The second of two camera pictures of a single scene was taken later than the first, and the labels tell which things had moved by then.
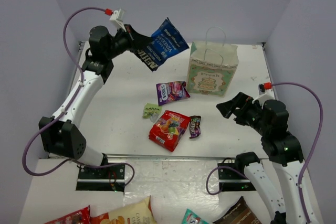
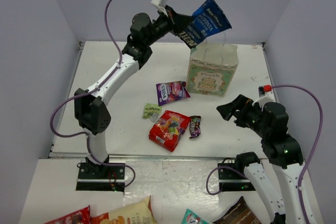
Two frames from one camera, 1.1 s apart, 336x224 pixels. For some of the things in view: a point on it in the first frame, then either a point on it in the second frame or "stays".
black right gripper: (241, 100) stays
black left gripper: (131, 38) → (172, 22)
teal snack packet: (190, 217) stays
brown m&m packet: (195, 126) stays
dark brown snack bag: (239, 213) stays
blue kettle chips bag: (166, 41) → (208, 20)
